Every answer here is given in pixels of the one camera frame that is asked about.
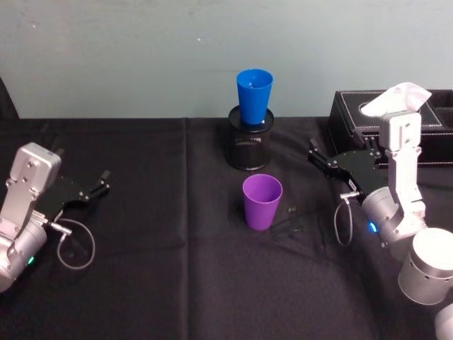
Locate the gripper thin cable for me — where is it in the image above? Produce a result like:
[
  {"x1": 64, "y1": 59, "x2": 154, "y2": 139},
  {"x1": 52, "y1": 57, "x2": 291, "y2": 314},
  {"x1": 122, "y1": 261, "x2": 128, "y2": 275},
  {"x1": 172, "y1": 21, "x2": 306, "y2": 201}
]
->
[
  {"x1": 333, "y1": 193, "x2": 366, "y2": 247},
  {"x1": 46, "y1": 218, "x2": 97, "y2": 271}
]

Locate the black table cloth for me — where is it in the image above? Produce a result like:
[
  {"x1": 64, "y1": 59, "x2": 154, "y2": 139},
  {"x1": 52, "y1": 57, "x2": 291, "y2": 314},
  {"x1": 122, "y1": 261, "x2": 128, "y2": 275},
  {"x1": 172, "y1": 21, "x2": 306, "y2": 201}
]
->
[{"x1": 0, "y1": 115, "x2": 453, "y2": 340}]

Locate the white paper tissue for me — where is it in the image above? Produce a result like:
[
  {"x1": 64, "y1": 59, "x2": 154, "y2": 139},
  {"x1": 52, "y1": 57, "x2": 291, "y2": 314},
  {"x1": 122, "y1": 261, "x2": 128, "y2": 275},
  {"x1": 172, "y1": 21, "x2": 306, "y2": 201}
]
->
[{"x1": 359, "y1": 81, "x2": 433, "y2": 118}]

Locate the blue plastic cup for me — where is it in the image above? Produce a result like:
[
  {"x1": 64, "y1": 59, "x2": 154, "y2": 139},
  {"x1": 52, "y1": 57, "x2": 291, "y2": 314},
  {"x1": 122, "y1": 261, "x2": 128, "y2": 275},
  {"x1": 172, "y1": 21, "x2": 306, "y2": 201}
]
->
[{"x1": 236, "y1": 69, "x2": 275, "y2": 126}]

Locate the right gripper thin cable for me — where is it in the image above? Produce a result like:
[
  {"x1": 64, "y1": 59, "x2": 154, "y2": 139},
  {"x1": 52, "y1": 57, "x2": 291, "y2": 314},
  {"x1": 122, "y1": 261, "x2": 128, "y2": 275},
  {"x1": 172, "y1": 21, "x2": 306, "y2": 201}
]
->
[{"x1": 333, "y1": 193, "x2": 366, "y2": 247}]

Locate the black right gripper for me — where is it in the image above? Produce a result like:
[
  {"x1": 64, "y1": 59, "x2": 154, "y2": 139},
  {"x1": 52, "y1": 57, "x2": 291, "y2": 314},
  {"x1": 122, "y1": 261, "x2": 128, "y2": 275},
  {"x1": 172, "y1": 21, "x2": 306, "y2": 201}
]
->
[{"x1": 307, "y1": 136, "x2": 391, "y2": 206}]

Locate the black mesh round holder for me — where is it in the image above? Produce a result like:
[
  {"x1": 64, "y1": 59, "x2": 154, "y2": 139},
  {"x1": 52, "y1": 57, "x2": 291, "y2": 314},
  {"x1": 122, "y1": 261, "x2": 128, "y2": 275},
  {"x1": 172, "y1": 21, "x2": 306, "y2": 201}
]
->
[{"x1": 228, "y1": 105, "x2": 275, "y2": 172}]

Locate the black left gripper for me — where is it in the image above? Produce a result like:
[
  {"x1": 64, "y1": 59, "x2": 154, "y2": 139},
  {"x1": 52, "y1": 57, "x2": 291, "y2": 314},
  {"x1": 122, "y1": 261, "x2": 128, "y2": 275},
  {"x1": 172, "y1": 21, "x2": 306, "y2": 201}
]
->
[{"x1": 35, "y1": 148, "x2": 111, "y2": 222}]

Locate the small black wire object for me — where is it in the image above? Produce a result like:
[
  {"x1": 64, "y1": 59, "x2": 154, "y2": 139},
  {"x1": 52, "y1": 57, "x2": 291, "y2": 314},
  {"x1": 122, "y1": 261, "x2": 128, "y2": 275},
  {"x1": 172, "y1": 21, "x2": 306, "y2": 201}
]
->
[{"x1": 271, "y1": 205, "x2": 306, "y2": 237}]

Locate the purple plastic cup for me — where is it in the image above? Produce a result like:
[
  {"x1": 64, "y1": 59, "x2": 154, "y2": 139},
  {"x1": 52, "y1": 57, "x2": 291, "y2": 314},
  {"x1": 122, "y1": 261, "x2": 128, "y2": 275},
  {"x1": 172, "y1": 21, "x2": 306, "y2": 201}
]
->
[{"x1": 242, "y1": 173, "x2": 284, "y2": 232}]

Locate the black leather tissue box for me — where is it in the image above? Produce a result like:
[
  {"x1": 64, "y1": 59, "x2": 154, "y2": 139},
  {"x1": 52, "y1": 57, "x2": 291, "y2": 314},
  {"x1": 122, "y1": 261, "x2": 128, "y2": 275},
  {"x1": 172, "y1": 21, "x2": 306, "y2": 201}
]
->
[{"x1": 328, "y1": 89, "x2": 453, "y2": 166}]

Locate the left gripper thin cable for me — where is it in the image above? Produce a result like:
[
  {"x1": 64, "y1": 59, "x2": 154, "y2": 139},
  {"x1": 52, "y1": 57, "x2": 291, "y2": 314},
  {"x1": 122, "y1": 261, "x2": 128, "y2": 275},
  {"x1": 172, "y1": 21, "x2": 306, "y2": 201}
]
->
[{"x1": 46, "y1": 218, "x2": 97, "y2": 271}]

